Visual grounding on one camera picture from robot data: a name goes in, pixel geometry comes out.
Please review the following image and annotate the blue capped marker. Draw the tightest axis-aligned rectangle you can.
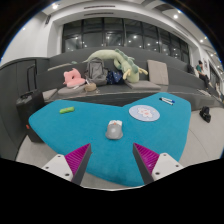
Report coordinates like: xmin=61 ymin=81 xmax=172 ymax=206
xmin=161 ymin=97 xmax=175 ymax=103

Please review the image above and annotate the black capped marker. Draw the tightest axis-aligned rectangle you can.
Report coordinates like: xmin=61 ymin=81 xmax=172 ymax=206
xmin=159 ymin=98 xmax=173 ymax=105

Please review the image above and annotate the grey flat seat cushion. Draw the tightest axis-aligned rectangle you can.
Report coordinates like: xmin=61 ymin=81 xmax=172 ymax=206
xmin=125 ymin=80 xmax=161 ymax=90

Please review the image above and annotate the grey computer mouse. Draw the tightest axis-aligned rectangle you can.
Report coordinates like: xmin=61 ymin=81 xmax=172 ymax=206
xmin=105 ymin=120 xmax=123 ymax=140

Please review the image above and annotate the seated person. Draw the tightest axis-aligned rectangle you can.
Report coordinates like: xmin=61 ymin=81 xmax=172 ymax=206
xmin=196 ymin=60 xmax=209 ymax=90

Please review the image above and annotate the black suitcase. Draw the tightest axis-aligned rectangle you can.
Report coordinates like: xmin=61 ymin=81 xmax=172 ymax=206
xmin=16 ymin=64 xmax=45 ymax=143

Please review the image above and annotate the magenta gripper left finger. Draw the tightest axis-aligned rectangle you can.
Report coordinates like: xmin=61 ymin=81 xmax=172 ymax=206
xmin=42 ymin=143 xmax=92 ymax=185

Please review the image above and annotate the teal table cover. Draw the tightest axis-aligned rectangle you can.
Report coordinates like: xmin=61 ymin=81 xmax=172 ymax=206
xmin=29 ymin=93 xmax=191 ymax=187

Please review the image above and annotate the black bag on floor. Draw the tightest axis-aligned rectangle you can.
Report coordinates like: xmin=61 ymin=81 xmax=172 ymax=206
xmin=199 ymin=106 xmax=211 ymax=123

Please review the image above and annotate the grey backpack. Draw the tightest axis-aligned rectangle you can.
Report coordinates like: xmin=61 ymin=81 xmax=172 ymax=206
xmin=85 ymin=57 xmax=107 ymax=86

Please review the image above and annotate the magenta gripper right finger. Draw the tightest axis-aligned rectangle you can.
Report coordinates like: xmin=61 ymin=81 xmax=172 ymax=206
xmin=133 ymin=143 xmax=183 ymax=185

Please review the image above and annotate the tan round basket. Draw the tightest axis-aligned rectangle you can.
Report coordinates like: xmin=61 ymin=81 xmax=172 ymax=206
xmin=84 ymin=83 xmax=97 ymax=92

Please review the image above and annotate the green oblong toy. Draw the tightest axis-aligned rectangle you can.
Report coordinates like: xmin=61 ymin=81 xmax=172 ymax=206
xmin=59 ymin=107 xmax=75 ymax=114

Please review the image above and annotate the round floral mouse pad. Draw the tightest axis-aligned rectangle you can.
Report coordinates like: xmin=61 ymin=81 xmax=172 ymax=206
xmin=129 ymin=105 xmax=160 ymax=122

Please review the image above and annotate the pink plush cushion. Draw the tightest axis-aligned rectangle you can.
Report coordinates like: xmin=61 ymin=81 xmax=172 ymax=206
xmin=64 ymin=68 xmax=85 ymax=88

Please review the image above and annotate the green dragon plush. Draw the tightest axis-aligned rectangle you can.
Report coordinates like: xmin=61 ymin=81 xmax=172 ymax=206
xmin=86 ymin=49 xmax=148 ymax=83

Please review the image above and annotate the dark blue patterned bag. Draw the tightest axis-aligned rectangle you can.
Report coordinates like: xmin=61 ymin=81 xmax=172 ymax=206
xmin=107 ymin=71 xmax=123 ymax=85

